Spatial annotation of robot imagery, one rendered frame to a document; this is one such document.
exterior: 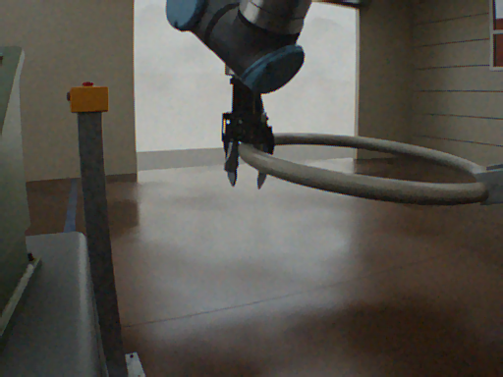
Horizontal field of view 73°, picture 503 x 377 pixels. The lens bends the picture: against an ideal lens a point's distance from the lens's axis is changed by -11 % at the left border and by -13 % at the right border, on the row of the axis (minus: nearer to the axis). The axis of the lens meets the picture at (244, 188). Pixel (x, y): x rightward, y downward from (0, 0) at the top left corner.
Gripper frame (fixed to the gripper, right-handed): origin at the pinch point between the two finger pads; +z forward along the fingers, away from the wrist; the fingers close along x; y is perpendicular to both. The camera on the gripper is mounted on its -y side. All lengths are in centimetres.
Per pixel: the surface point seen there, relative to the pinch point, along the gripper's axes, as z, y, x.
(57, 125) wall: 44, -400, -384
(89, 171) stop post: 9, -28, -58
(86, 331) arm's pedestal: -2, 54, 0
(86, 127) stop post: -5, -29, -58
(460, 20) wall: -182, -732, 266
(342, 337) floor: 89, -75, 31
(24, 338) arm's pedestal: -2, 57, -3
